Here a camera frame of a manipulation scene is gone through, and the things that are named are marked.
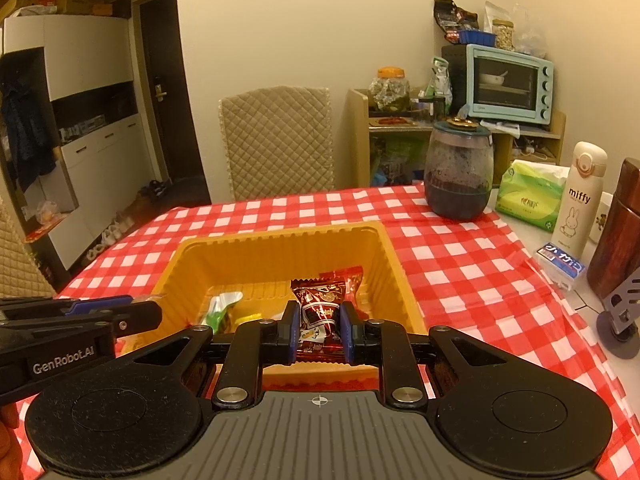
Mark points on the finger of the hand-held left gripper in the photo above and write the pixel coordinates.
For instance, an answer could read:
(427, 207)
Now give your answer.
(100, 305)
(142, 315)

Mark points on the red white-print candy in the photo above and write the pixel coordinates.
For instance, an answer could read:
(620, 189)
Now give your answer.
(320, 310)

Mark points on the white rabbit-print bottle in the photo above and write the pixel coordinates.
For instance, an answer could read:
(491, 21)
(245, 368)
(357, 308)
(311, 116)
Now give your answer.
(580, 200)

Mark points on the orange plastic tray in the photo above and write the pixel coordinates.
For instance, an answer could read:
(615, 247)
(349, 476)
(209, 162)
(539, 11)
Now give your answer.
(280, 255)

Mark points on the green white snack packet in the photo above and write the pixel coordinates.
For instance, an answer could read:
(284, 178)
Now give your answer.
(220, 310)

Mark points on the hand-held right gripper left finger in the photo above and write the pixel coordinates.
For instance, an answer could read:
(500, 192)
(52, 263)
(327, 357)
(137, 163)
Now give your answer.
(293, 332)

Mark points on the row of shoes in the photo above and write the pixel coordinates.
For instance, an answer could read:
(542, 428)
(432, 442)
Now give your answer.
(115, 225)

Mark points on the crumpled clear plastic bag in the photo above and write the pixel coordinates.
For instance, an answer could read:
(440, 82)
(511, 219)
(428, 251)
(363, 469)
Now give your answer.
(530, 30)

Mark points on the red checkered tablecloth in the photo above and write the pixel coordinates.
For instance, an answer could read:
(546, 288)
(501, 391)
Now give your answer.
(450, 260)

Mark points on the white cup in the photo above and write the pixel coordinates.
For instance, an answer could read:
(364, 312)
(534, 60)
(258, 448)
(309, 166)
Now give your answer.
(600, 220)

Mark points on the beige quilted chair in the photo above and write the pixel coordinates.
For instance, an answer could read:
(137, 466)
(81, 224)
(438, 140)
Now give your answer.
(20, 255)
(277, 145)

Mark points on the dark glass jar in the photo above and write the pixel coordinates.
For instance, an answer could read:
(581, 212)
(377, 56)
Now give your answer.
(457, 180)

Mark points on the blue white tissue packet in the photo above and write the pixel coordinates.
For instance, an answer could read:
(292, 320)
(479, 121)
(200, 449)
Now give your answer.
(560, 265)

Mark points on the dark snack bags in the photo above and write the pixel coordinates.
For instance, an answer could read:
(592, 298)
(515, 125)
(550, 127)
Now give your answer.
(455, 15)

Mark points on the green tissue pack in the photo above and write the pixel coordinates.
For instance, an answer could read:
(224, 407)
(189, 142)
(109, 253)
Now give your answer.
(530, 195)

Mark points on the hanging dark clothes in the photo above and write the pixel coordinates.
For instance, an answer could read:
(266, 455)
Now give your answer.
(25, 135)

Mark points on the jar of nuts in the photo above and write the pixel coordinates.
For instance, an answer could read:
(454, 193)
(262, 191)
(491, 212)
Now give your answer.
(503, 35)

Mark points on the dark door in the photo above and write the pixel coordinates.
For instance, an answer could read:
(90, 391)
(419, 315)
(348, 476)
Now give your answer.
(165, 110)

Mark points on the wooden shelf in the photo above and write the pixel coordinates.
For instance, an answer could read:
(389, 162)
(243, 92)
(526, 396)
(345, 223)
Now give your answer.
(360, 140)

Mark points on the green white bag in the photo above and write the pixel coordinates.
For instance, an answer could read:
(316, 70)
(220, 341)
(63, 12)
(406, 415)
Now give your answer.
(441, 82)

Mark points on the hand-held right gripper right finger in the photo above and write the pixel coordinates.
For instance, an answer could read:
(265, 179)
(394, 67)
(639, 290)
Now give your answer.
(348, 334)

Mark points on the blue basket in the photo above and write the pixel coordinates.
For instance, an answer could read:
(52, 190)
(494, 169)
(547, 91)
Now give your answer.
(472, 37)

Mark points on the light blue toaster oven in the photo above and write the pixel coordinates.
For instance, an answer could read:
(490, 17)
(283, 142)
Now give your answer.
(510, 85)

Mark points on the wide red snack packet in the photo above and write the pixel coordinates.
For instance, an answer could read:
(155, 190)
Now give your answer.
(350, 280)

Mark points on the white cabinet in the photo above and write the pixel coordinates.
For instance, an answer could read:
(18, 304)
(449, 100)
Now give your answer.
(110, 150)

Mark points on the grey metal stand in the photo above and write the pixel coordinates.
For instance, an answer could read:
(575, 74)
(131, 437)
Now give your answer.
(622, 310)

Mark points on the person's left hand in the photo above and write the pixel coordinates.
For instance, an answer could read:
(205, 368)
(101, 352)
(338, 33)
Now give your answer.
(7, 440)

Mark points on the orange-lid plastic jar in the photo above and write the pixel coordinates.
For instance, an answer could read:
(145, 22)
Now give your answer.
(389, 90)

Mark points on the brown thermos flask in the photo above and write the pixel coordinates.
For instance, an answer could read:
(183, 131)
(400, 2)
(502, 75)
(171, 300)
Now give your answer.
(617, 225)

